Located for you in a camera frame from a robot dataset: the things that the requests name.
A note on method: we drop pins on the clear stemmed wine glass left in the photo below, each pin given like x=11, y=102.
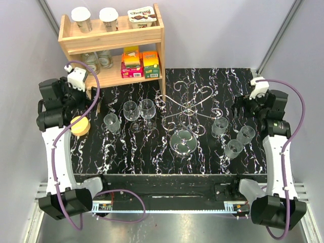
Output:
x=132, y=113

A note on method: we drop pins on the right white lidded cup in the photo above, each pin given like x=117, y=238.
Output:
x=109, y=18

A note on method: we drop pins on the ribbed goblet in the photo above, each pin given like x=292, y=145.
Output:
x=233, y=148
x=245, y=135
x=219, y=126
x=112, y=122

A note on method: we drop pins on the green Scrub Daddy box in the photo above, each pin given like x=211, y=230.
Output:
x=151, y=64

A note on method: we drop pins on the clear stemmed wine glass right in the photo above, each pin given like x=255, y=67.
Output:
x=147, y=112

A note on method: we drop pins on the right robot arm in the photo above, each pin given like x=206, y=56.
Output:
x=278, y=206

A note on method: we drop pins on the clear stemmed wine glass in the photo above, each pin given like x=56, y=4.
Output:
x=147, y=112
x=132, y=113

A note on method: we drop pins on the wooden two-tier shelf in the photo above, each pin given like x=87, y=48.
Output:
x=74, y=43

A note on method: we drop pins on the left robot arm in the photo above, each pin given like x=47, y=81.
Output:
x=64, y=197

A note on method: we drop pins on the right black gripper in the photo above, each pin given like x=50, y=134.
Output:
x=244, y=102

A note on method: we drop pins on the right clear glass bottle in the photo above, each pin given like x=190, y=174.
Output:
x=105, y=59

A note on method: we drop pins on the clear glass bottle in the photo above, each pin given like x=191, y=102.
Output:
x=92, y=61
x=105, y=59

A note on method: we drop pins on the Chobani yogurt tub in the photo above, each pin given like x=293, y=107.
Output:
x=142, y=17

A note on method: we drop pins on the round yellow wooden coaster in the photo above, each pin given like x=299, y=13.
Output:
x=81, y=128

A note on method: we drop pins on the white lidded cup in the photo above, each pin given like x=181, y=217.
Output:
x=109, y=18
x=81, y=15

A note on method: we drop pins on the chrome wine glass rack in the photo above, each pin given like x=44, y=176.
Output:
x=185, y=124

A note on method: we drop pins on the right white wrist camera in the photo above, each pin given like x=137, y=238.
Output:
x=260, y=86

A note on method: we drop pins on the left white lidded cup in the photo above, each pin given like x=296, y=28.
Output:
x=81, y=15

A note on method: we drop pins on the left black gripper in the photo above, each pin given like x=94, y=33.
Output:
x=86, y=102

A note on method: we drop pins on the left clear glass bottle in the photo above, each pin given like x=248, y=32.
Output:
x=92, y=61

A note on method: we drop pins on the pink sponge box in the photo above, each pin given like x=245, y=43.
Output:
x=131, y=63

